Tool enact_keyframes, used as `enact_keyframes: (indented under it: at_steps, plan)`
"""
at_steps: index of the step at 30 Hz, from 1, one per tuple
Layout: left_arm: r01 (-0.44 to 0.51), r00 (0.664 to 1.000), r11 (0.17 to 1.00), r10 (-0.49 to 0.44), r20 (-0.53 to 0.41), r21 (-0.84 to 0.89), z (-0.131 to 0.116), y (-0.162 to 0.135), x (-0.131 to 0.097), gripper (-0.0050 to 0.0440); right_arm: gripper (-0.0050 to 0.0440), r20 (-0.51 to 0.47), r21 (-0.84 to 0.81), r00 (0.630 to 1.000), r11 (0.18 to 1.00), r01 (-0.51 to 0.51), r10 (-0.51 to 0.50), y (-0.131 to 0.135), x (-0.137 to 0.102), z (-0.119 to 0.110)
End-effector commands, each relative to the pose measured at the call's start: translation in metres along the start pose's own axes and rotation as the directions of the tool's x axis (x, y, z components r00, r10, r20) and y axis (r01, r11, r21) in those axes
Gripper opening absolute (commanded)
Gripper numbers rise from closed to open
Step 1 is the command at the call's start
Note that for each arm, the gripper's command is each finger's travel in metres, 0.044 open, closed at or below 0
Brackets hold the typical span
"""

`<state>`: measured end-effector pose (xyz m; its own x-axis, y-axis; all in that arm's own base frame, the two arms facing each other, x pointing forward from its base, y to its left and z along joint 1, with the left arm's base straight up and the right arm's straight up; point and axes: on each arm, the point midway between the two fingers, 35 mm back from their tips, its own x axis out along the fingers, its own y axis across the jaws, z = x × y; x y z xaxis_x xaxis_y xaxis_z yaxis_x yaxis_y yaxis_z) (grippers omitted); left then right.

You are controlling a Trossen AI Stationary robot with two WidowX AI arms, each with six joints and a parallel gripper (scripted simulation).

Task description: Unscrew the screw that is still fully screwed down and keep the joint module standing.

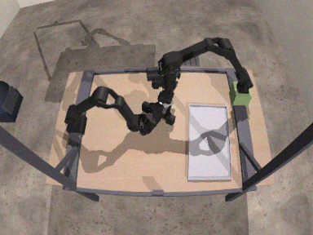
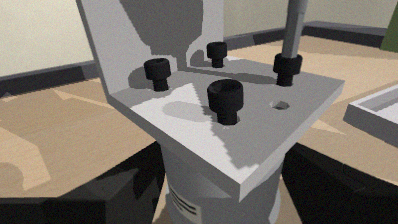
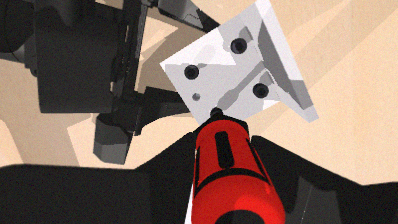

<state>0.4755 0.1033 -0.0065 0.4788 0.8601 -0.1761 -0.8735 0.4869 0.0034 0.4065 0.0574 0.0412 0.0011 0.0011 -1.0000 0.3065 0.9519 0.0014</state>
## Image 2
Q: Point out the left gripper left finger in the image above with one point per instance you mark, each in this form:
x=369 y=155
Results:
x=125 y=194

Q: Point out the black screw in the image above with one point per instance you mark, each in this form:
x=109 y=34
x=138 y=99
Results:
x=158 y=70
x=286 y=68
x=225 y=98
x=217 y=51

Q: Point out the red screwdriver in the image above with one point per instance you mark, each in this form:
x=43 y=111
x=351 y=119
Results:
x=293 y=28

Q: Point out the grey cylinder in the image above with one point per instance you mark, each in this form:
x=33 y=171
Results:
x=193 y=199

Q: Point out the white shallow rectangular tray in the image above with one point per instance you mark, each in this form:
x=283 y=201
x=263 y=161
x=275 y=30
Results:
x=381 y=117

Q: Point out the grey rectangular table frame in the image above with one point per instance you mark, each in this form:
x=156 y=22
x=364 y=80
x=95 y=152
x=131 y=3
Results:
x=59 y=75

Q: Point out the grey metal bracket with holes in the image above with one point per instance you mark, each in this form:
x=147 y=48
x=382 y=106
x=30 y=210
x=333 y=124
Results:
x=124 y=34

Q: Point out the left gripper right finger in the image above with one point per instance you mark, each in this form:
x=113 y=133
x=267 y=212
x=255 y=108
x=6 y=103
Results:
x=326 y=191

